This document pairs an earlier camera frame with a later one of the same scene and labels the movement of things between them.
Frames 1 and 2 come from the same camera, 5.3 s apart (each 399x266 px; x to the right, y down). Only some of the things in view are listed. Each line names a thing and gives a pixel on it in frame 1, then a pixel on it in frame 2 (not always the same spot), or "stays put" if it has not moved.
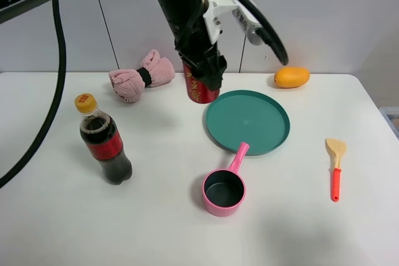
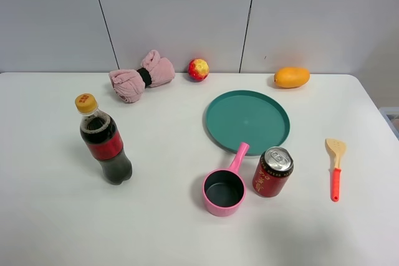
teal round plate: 250,116 stays put
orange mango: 292,77 stays put
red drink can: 197,91 → 274,170
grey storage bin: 391,116 stays put
